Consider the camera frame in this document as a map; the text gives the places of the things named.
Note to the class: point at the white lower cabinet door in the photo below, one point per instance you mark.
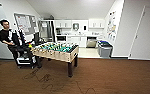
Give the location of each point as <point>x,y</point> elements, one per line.
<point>81,41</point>
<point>71,41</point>

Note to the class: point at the white cabinet door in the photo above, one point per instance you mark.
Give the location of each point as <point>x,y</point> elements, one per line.
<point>91,23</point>
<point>57,24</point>
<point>63,24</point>
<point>96,23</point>
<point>101,23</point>
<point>68,24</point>
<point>81,41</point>
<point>71,41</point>

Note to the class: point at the wooden foosball table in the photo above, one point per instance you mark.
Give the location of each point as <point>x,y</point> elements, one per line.
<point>56,53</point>

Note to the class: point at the black soap dispenser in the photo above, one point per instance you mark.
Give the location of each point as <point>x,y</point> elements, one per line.
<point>84,27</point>

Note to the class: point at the dark countertop appliance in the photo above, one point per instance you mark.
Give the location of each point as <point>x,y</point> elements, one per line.
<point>58,32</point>

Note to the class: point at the white upper cabinet door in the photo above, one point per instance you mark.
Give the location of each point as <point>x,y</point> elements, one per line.
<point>96,23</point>
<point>63,24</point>
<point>101,23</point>
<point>68,24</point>
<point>91,23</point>
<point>57,24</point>

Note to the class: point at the grey recycling bins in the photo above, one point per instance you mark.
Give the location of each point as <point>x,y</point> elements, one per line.
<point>103,42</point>

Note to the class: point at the stainless steel refrigerator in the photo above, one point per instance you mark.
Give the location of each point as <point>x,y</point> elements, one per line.
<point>47,30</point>

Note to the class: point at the black computer monitor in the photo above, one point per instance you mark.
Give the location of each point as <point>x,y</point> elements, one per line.
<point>42,37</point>

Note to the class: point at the black wheeled cart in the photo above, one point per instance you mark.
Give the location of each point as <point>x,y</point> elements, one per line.
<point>26,58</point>

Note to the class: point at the grey bulletin board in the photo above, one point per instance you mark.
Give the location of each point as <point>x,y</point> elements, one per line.
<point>24,23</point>

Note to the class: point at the person in black shirt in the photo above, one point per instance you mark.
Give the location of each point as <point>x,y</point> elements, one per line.
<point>6,35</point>

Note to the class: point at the colourful wall poster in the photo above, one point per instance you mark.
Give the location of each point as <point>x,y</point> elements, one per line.
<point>111,25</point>

